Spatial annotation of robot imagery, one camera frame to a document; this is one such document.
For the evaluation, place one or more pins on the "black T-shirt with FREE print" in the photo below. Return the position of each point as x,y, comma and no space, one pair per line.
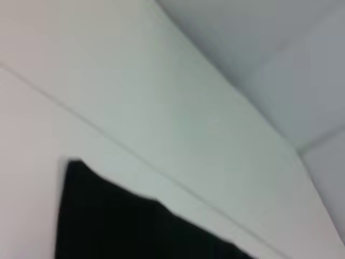
121,221

